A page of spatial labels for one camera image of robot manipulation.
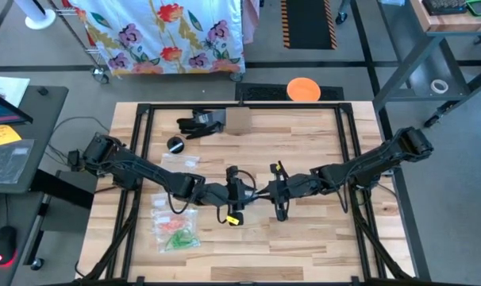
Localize computer monitor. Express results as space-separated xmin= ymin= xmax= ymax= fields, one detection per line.
xmin=0 ymin=87 xmax=34 ymax=127

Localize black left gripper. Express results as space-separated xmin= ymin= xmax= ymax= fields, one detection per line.
xmin=200 ymin=165 xmax=262 ymax=212

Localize white tape roll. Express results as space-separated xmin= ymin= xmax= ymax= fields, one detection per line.
xmin=429 ymin=79 xmax=449 ymax=95

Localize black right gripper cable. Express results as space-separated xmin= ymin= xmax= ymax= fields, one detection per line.
xmin=335 ymin=184 xmax=351 ymax=215

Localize black round corded puck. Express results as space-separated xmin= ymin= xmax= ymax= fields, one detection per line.
xmin=166 ymin=136 xmax=186 ymax=155

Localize green rubber band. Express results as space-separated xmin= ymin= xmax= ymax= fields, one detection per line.
xmin=164 ymin=229 xmax=201 ymax=250

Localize small brown cardboard box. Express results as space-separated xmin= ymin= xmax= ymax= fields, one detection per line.
xmin=225 ymin=106 xmax=252 ymax=137

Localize pink cloth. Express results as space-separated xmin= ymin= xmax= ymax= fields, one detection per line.
xmin=242 ymin=0 xmax=262 ymax=45

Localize black floor cables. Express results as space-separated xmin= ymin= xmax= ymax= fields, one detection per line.
xmin=48 ymin=116 xmax=110 ymax=168

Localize clear plastic zip bag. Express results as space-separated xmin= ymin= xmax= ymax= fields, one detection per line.
xmin=150 ymin=207 xmax=201 ymax=236
xmin=150 ymin=191 xmax=180 ymax=211
xmin=160 ymin=153 xmax=202 ymax=174
xmin=156 ymin=226 xmax=202 ymax=254

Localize white paper sheet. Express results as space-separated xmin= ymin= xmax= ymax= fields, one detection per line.
xmin=0 ymin=75 xmax=31 ymax=108

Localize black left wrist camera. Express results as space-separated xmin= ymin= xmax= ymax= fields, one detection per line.
xmin=225 ymin=211 xmax=244 ymax=227

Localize black power adapter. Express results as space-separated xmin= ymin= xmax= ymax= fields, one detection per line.
xmin=67 ymin=149 xmax=82 ymax=168

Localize chrome wire rack cart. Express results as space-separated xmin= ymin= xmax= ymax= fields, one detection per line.
xmin=45 ymin=0 xmax=244 ymax=85

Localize black mat with hazard stripes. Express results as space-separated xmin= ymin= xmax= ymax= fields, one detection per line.
xmin=280 ymin=0 xmax=338 ymax=51

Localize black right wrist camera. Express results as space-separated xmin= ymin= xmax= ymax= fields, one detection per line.
xmin=268 ymin=160 xmax=288 ymax=176

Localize gray workbench with wooden top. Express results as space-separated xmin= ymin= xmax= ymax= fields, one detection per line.
xmin=373 ymin=0 xmax=481 ymax=129

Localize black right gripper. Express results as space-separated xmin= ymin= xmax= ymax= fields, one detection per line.
xmin=257 ymin=173 xmax=320 ymax=222

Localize orange rubber band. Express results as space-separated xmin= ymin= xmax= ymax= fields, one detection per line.
xmin=159 ymin=217 xmax=188 ymax=234

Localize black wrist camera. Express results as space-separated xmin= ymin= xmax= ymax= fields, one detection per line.
xmin=225 ymin=211 xmax=244 ymax=227
xmin=268 ymin=160 xmax=288 ymax=176

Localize orange bowl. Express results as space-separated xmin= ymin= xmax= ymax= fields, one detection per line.
xmin=287 ymin=77 xmax=322 ymax=102

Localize white floral cloth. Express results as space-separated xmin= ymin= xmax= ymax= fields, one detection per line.
xmin=69 ymin=0 xmax=246 ymax=77

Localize black desk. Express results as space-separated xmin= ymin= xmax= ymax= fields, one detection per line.
xmin=0 ymin=85 xmax=99 ymax=286

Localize black and gray work glove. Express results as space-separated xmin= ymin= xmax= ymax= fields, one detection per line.
xmin=176 ymin=110 xmax=228 ymax=140

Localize black computer mouse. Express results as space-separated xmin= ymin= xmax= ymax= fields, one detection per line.
xmin=0 ymin=225 xmax=19 ymax=268

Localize white round pedestal base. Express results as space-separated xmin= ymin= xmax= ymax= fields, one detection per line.
xmin=13 ymin=0 xmax=57 ymax=31

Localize black ribbed floor mat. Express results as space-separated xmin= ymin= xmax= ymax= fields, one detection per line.
xmin=235 ymin=82 xmax=345 ymax=102

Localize yellow sticky note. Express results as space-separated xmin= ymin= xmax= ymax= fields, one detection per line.
xmin=0 ymin=125 xmax=23 ymax=147

